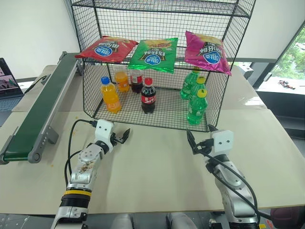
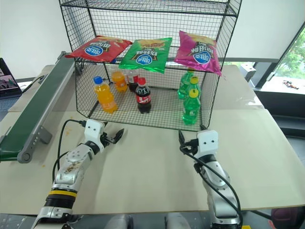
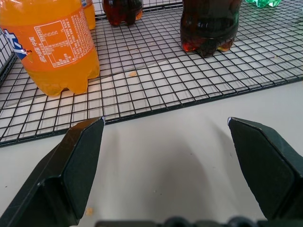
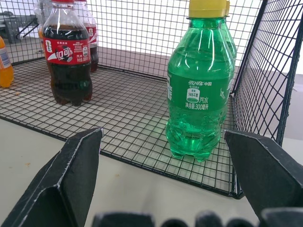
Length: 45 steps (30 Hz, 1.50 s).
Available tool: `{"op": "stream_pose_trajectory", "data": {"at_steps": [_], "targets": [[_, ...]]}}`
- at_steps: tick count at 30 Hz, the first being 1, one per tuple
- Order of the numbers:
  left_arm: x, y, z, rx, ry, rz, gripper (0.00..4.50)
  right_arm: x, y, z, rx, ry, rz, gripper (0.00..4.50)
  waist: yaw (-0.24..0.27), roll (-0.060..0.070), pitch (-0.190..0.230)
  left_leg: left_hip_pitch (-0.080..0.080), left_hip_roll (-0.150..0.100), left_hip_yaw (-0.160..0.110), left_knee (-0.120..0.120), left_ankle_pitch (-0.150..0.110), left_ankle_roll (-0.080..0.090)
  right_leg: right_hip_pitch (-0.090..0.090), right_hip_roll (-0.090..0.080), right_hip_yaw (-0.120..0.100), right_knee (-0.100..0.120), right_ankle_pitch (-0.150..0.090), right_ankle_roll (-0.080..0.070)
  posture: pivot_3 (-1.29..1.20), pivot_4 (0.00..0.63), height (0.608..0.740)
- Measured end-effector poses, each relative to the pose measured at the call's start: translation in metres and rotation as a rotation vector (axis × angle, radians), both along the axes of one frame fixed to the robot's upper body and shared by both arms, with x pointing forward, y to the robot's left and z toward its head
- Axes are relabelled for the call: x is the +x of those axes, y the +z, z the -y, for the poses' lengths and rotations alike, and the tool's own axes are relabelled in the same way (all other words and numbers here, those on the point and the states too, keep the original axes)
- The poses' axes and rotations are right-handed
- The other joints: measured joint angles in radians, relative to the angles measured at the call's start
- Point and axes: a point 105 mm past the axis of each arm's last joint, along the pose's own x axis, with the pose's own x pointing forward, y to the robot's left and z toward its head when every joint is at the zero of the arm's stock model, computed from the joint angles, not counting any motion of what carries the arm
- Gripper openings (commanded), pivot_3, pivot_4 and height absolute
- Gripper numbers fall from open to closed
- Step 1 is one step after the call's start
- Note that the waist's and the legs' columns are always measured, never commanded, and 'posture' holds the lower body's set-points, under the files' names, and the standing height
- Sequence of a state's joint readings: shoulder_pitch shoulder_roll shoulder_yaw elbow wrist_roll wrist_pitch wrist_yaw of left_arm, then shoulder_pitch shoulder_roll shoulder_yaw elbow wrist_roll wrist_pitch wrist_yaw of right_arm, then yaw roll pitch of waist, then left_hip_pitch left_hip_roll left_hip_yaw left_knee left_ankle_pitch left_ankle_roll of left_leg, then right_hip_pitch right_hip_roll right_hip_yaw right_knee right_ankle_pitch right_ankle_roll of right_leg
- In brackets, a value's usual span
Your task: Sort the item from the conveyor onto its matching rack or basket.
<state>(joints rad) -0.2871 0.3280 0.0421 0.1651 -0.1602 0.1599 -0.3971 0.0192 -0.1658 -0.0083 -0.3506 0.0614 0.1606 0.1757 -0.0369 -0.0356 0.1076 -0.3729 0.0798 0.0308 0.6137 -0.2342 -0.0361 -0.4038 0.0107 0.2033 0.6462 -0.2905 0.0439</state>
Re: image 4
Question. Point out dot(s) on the orange soda bottle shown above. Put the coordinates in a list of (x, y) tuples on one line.
[(4, 66), (40, 26)]

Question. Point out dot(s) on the grey metal frame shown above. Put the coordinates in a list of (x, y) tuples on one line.
[(14, 24)]

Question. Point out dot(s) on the cola bottle red label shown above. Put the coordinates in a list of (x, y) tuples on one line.
[(67, 56), (92, 37)]

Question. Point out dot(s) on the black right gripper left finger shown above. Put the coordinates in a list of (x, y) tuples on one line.
[(68, 177)]

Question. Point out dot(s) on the green soda bottle yellow cap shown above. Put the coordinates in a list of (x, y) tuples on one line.
[(198, 94), (230, 42)]

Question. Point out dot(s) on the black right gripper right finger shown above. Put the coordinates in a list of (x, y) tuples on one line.
[(262, 170)]

